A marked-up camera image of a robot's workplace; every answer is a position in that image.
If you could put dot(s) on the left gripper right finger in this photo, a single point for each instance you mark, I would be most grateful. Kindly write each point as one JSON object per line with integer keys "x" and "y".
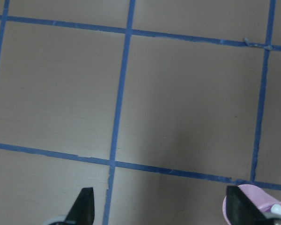
{"x": 243, "y": 208}

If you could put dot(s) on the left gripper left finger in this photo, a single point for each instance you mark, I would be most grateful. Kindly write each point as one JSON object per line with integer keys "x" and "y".
{"x": 82, "y": 211}

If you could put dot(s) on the pink marker pen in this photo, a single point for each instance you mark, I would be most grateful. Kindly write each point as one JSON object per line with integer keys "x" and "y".
{"x": 276, "y": 209}

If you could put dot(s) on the pink mesh cup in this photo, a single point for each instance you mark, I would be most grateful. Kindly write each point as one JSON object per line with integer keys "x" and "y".
{"x": 260, "y": 199}

